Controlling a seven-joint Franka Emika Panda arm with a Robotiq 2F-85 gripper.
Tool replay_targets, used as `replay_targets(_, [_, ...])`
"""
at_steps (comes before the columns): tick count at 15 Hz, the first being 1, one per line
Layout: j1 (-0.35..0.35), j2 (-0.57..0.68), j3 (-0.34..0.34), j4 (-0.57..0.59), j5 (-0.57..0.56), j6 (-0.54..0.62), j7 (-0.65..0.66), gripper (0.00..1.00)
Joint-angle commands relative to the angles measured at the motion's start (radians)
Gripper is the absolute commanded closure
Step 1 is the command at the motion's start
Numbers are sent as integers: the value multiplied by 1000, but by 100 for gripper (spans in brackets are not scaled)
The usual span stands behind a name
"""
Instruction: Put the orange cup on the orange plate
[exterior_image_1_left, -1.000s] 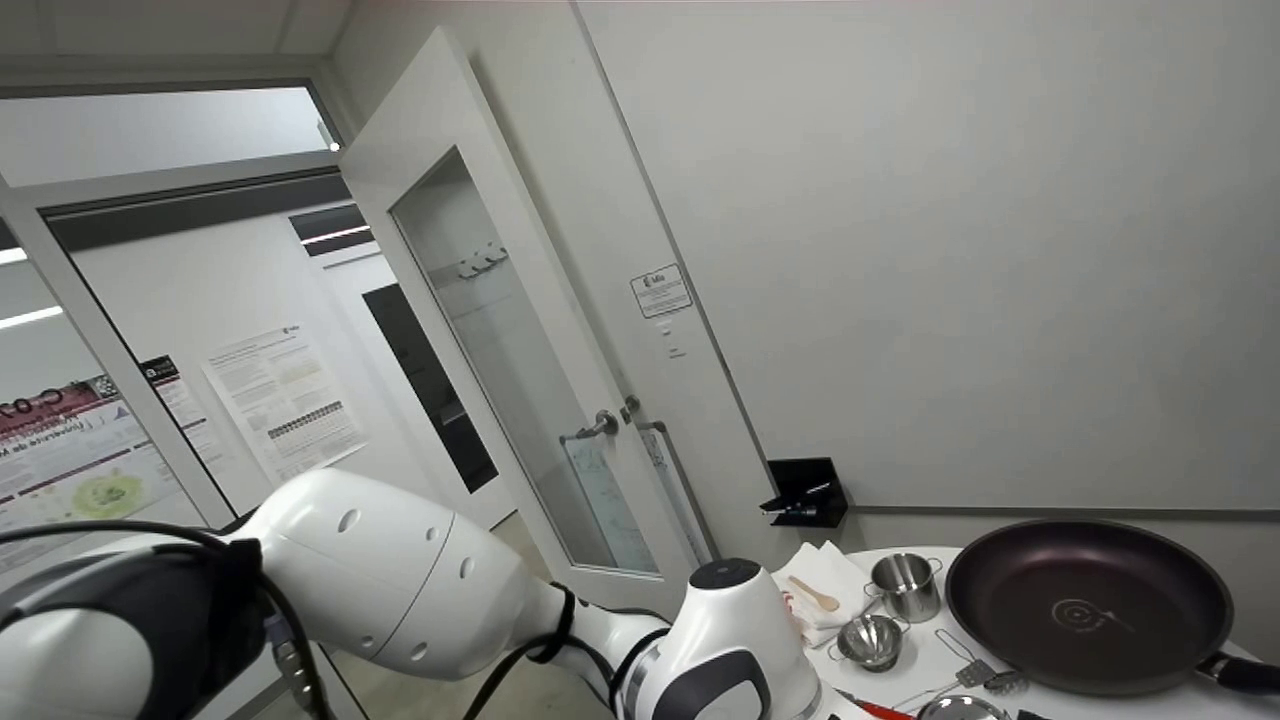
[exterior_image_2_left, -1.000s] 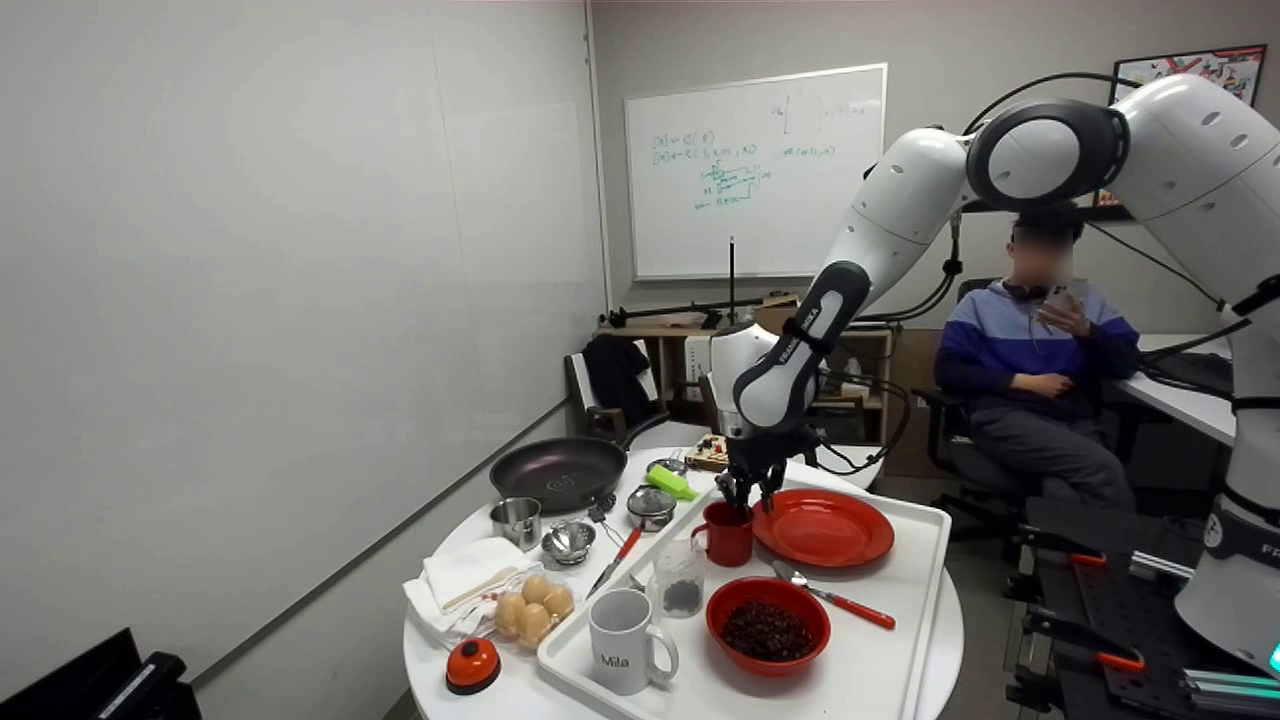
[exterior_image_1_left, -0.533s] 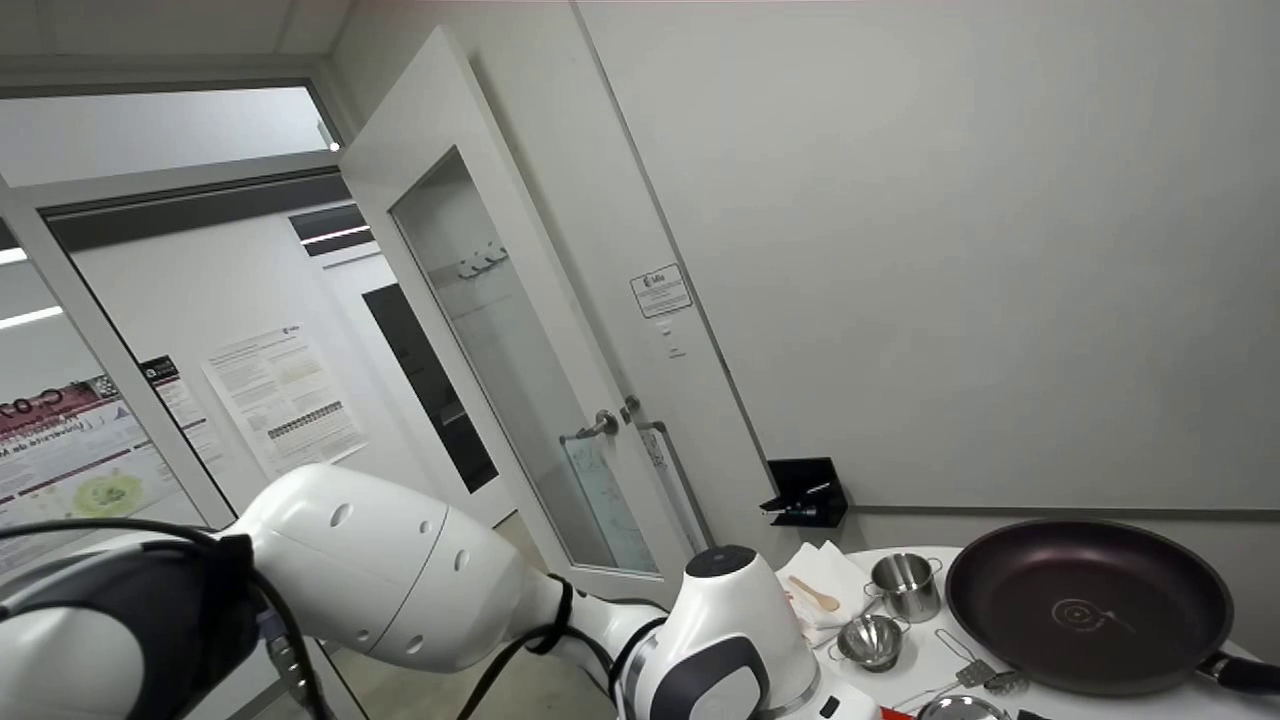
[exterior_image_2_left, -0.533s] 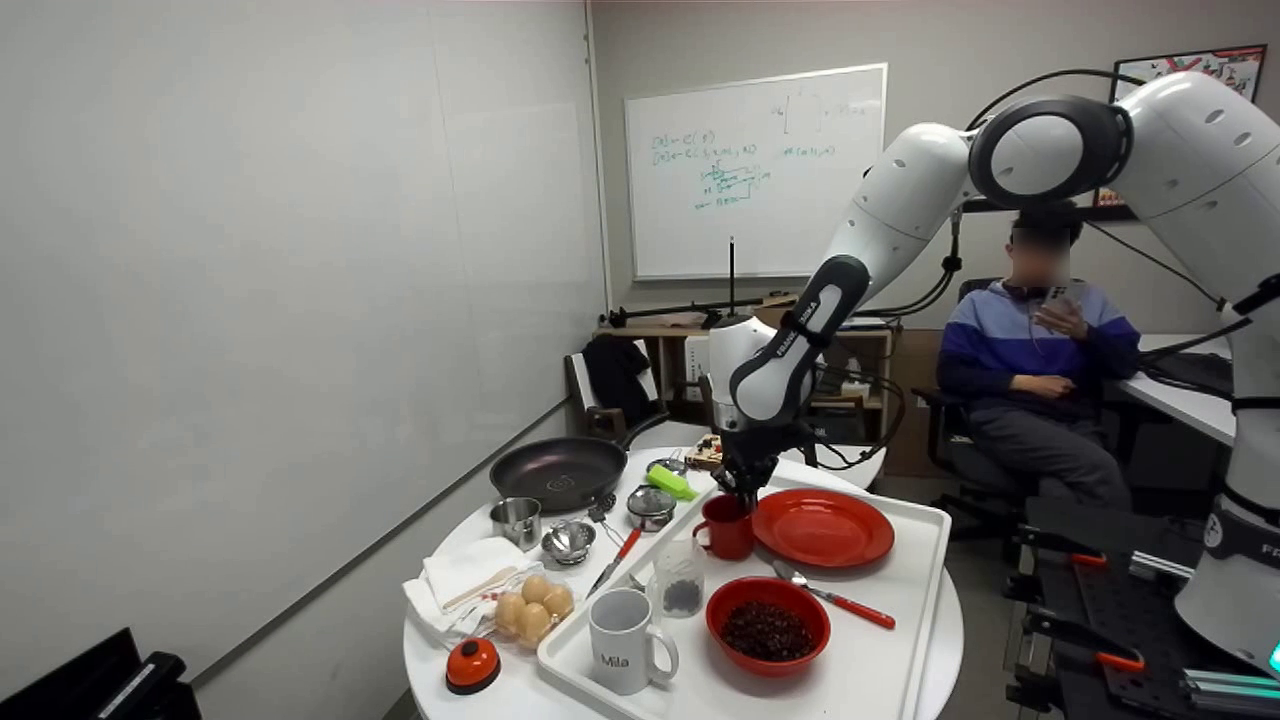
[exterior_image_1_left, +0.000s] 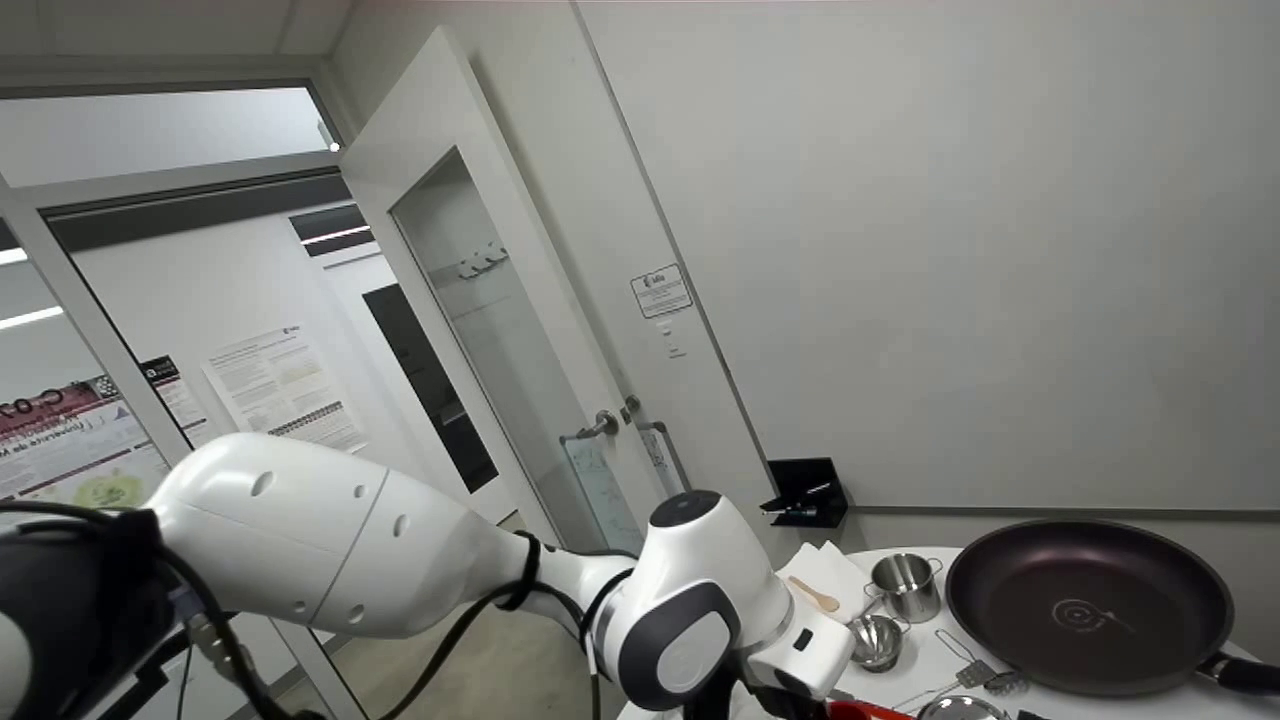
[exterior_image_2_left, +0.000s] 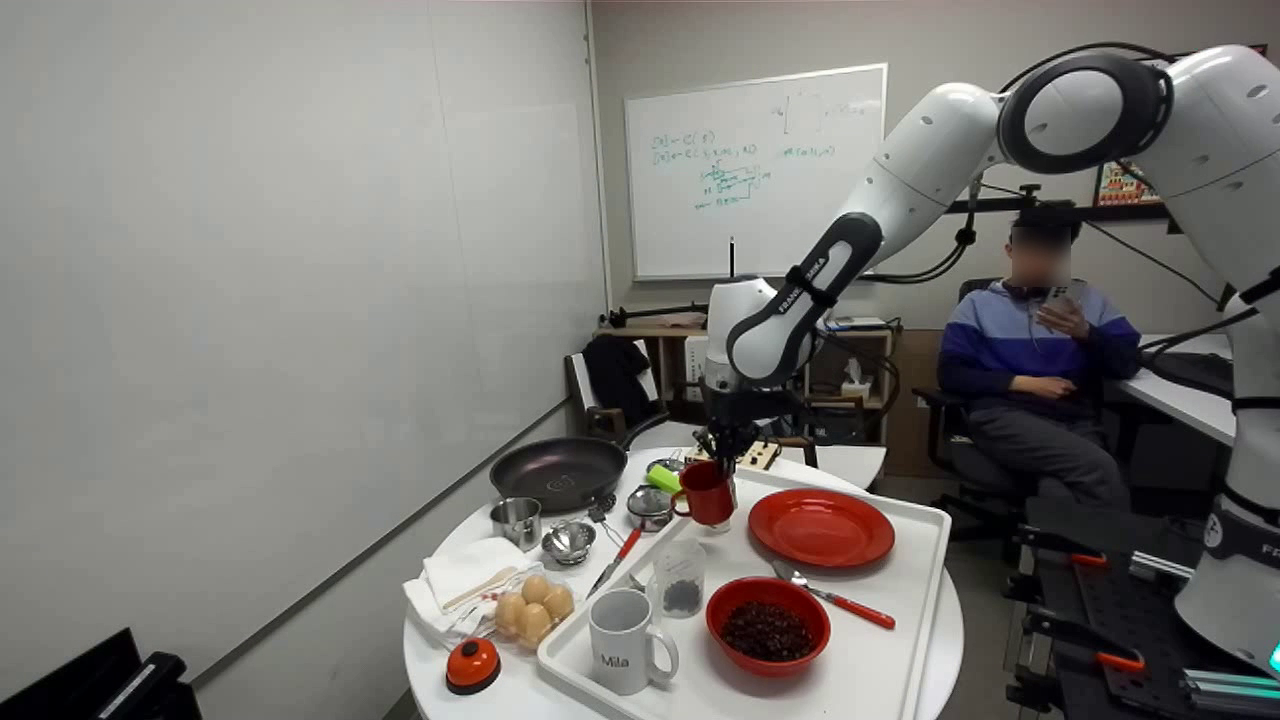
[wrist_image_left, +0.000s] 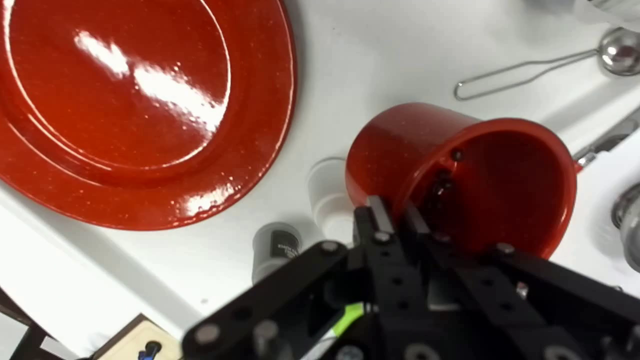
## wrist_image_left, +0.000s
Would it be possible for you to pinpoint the wooden board with pegs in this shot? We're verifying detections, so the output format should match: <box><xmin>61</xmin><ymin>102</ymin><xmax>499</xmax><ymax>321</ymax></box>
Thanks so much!
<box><xmin>87</xmin><ymin>312</ymin><xmax>184</xmax><ymax>360</ymax></box>

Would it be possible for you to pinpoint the white plastic tray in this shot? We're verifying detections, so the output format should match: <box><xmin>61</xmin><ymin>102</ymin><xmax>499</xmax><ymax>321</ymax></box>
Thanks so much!
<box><xmin>0</xmin><ymin>0</ymin><xmax>640</xmax><ymax>348</ymax></box>

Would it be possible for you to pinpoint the orange plastic cup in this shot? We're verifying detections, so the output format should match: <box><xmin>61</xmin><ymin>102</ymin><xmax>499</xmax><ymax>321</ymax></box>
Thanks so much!
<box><xmin>344</xmin><ymin>101</ymin><xmax>581</xmax><ymax>263</ymax></box>

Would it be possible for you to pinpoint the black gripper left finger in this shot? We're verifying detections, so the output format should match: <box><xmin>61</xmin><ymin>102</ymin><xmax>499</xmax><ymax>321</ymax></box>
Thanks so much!
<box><xmin>182</xmin><ymin>196</ymin><xmax>428</xmax><ymax>360</ymax></box>

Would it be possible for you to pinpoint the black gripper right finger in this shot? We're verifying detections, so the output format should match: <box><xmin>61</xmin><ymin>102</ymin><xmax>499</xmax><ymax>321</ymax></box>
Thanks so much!
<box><xmin>401</xmin><ymin>205</ymin><xmax>640</xmax><ymax>360</ymax></box>

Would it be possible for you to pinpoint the orange glossy plate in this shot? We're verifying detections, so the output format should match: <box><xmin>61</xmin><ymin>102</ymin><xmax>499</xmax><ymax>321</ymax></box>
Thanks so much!
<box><xmin>0</xmin><ymin>0</ymin><xmax>298</xmax><ymax>233</ymax></box>

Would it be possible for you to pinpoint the wire tea infuser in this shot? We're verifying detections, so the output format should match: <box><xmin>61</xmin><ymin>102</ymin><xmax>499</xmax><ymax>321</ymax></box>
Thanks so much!
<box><xmin>453</xmin><ymin>26</ymin><xmax>640</xmax><ymax>105</ymax></box>

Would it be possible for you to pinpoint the lime green plastic tool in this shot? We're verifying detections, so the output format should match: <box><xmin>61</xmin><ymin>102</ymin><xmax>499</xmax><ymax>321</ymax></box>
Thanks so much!
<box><xmin>318</xmin><ymin>300</ymin><xmax>371</xmax><ymax>346</ymax></box>

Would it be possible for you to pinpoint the small steel bowl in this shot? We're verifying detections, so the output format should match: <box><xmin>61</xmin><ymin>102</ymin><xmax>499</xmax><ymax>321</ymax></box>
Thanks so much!
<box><xmin>611</xmin><ymin>180</ymin><xmax>640</xmax><ymax>272</ymax></box>

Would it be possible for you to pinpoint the grey pepper shaker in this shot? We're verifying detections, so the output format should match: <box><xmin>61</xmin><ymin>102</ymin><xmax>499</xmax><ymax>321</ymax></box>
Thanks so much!
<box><xmin>250</xmin><ymin>220</ymin><xmax>307</xmax><ymax>286</ymax></box>

